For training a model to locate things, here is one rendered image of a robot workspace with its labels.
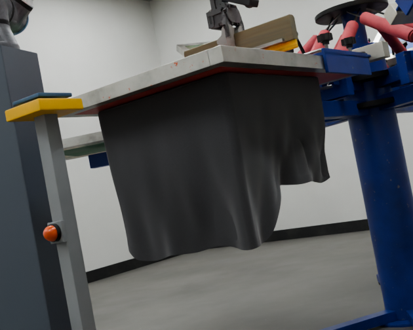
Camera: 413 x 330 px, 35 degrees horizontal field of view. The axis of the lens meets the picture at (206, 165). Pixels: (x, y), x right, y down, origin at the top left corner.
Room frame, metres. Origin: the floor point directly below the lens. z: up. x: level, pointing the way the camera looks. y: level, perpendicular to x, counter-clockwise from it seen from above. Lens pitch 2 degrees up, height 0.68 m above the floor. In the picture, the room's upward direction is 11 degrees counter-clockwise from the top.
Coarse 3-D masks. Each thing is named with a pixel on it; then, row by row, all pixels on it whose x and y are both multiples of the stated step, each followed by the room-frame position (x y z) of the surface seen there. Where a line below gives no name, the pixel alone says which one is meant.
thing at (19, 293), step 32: (0, 64) 1.85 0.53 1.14; (32, 64) 1.98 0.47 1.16; (0, 96) 1.86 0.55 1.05; (0, 128) 1.86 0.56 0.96; (32, 128) 1.92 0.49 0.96; (0, 160) 1.87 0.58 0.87; (32, 160) 1.90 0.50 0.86; (0, 192) 1.88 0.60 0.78; (32, 192) 1.87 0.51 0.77; (0, 224) 1.88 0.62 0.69; (32, 224) 1.85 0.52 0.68; (0, 256) 1.89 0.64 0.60; (32, 256) 1.85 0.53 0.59; (0, 288) 1.90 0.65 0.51; (32, 288) 1.86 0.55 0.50; (0, 320) 1.90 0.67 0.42; (32, 320) 1.87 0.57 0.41; (64, 320) 1.91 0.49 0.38
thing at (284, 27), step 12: (264, 24) 1.93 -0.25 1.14; (276, 24) 1.91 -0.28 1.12; (288, 24) 1.88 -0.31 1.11; (240, 36) 1.99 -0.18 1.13; (252, 36) 1.96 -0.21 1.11; (264, 36) 1.93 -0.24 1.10; (276, 36) 1.91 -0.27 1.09; (288, 36) 1.89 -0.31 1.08; (192, 48) 2.10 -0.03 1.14; (204, 48) 2.07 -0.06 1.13
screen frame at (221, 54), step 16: (224, 48) 1.43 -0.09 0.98; (240, 48) 1.48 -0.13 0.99; (176, 64) 1.50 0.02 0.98; (192, 64) 1.47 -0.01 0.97; (208, 64) 1.44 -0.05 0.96; (224, 64) 1.45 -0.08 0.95; (240, 64) 1.49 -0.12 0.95; (256, 64) 1.53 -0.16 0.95; (272, 64) 1.58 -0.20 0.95; (288, 64) 1.65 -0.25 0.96; (304, 64) 1.71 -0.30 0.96; (320, 64) 1.79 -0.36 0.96; (128, 80) 1.59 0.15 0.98; (144, 80) 1.56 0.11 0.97; (160, 80) 1.53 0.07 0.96; (176, 80) 1.54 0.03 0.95; (336, 80) 2.09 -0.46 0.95; (80, 96) 1.70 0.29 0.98; (96, 96) 1.67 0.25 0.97; (112, 96) 1.63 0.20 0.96; (128, 96) 1.65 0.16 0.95; (80, 112) 1.76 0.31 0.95
